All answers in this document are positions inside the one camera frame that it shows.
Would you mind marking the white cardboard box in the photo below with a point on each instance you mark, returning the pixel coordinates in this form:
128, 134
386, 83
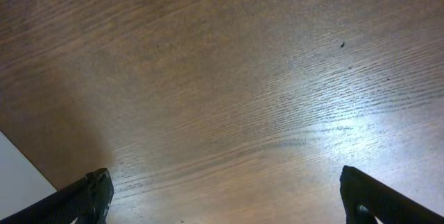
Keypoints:
21, 184

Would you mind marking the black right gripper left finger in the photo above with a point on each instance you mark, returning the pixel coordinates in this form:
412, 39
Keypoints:
87, 200

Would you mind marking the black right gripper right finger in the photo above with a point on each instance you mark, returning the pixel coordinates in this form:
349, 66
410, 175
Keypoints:
367, 200

